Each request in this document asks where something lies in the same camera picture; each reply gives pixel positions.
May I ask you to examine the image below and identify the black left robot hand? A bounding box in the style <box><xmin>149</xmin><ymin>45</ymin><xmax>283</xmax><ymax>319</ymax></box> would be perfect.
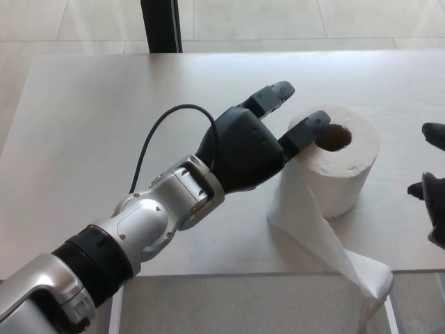
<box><xmin>194</xmin><ymin>80</ymin><xmax>332</xmax><ymax>193</ymax></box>

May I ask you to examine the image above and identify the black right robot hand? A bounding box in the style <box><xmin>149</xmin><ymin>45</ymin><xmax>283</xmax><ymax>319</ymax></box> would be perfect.
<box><xmin>407</xmin><ymin>122</ymin><xmax>445</xmax><ymax>250</ymax></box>

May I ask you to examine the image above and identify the white toilet paper roll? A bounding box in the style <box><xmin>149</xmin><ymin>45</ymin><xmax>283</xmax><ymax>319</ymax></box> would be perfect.
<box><xmin>266</xmin><ymin>103</ymin><xmax>394</xmax><ymax>312</ymax></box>

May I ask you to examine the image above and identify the white table leg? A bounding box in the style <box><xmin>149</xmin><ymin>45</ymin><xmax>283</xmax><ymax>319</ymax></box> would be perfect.
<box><xmin>109</xmin><ymin>288</ymin><xmax>122</xmax><ymax>334</ymax></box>
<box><xmin>384</xmin><ymin>299</ymin><xmax>399</xmax><ymax>334</ymax></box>

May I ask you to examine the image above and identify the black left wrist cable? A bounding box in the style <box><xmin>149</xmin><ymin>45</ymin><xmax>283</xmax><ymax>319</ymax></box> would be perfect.
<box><xmin>130</xmin><ymin>105</ymin><xmax>219</xmax><ymax>194</ymax></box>

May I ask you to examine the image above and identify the black vertical post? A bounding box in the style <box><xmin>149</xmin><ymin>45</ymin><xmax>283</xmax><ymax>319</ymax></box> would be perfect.
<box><xmin>140</xmin><ymin>0</ymin><xmax>184</xmax><ymax>54</ymax></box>

